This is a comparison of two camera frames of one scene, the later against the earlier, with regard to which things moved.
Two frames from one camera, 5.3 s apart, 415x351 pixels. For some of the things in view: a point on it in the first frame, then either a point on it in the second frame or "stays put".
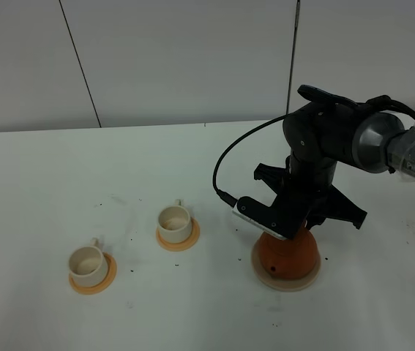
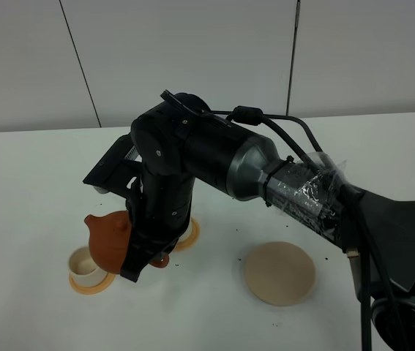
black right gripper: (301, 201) -> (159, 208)
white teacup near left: (88, 266) stays put
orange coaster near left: (102, 287) stays put
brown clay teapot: (289, 259) -> (109, 237)
